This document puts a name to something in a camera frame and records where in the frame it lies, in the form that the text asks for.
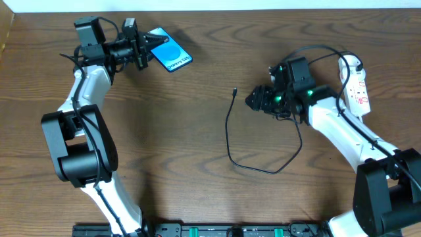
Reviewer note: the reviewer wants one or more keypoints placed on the white charger plug adapter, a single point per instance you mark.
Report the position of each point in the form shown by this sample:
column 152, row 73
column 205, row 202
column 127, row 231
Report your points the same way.
column 352, row 63

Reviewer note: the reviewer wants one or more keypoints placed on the white power strip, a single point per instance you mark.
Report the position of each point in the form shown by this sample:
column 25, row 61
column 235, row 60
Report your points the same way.
column 356, row 96

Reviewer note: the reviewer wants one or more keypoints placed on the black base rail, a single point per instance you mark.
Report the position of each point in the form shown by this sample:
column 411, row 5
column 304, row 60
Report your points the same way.
column 184, row 230

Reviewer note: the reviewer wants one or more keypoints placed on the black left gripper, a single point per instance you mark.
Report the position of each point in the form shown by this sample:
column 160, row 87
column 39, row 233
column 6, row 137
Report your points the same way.
column 141, row 50

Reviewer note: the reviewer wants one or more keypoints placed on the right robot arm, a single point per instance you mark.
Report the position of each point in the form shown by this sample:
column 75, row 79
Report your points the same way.
column 386, row 197

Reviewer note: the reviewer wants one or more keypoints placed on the blue Samsung Galaxy smartphone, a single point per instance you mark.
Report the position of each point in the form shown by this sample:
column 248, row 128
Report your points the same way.
column 170, row 54

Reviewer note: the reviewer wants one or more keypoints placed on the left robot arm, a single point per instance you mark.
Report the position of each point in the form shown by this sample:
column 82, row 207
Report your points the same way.
column 80, row 145

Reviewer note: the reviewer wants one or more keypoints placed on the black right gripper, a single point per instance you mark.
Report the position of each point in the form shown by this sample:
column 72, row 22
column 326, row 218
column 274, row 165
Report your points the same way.
column 261, row 99

